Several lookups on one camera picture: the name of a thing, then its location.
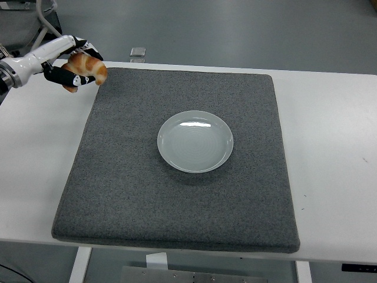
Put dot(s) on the clear floor socket cover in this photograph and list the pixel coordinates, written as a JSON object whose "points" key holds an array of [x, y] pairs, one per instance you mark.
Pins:
{"points": [[138, 52], [138, 60]]}

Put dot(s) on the pale grey round plate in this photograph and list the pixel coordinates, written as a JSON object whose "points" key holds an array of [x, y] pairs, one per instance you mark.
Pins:
{"points": [[194, 141]]}

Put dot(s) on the golden croissant bread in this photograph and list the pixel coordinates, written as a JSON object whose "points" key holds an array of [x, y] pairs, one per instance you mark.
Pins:
{"points": [[89, 66]]}

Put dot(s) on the white bracket under table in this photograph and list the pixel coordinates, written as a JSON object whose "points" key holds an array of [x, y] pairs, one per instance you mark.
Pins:
{"points": [[156, 261]]}

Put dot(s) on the grey felt mat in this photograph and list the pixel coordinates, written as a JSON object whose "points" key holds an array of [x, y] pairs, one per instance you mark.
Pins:
{"points": [[176, 206]]}

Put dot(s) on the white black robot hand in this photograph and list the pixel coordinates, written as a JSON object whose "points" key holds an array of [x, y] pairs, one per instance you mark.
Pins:
{"points": [[44, 54]]}

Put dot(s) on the grey metal plate with screws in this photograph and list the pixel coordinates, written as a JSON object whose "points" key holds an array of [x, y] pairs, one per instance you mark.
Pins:
{"points": [[191, 275]]}

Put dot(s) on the black table control panel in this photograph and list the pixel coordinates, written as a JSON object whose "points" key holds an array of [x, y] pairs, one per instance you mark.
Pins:
{"points": [[359, 267]]}

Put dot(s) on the white table leg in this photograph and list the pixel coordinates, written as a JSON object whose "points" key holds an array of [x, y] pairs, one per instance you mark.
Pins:
{"points": [[304, 272], [80, 265]]}

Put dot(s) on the grey chair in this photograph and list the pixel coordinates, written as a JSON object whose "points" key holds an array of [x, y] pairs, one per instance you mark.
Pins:
{"points": [[20, 26]]}

